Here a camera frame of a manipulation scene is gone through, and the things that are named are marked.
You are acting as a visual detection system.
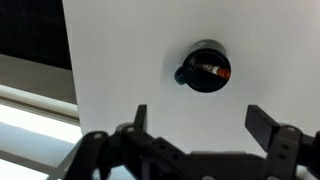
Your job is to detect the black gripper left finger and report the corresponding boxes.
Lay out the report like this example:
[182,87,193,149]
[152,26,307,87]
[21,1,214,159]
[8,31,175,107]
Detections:
[64,104,191,180]

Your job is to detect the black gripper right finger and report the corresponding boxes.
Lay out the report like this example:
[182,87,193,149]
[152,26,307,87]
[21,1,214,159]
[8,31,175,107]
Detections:
[244,104,320,180]

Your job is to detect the marker with orange cap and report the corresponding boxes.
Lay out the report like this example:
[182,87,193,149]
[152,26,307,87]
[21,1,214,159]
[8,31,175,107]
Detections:
[194,60,232,80]

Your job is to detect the dark green ceramic mug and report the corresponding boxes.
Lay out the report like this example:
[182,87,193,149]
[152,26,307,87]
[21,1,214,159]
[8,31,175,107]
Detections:
[173,39,232,94]

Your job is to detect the gray window sill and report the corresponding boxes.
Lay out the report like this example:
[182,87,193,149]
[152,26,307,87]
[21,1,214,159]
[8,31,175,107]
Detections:
[0,53,83,180]

